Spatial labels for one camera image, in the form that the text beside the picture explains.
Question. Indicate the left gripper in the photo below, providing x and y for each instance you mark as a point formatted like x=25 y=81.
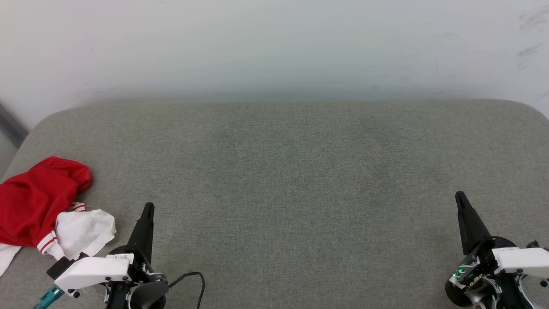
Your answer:
x=96 y=270

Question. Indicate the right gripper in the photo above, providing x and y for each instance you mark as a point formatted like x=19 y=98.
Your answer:
x=517 y=262

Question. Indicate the red and white shirt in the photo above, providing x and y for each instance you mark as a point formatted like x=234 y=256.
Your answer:
x=34 y=201

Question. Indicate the grey fabric sofa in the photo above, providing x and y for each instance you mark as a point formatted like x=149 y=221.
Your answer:
x=283 y=193

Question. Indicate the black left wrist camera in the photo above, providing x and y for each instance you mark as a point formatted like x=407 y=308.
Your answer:
x=59 y=268

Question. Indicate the teal left camera connector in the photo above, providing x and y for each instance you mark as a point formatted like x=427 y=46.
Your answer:
x=50 y=295

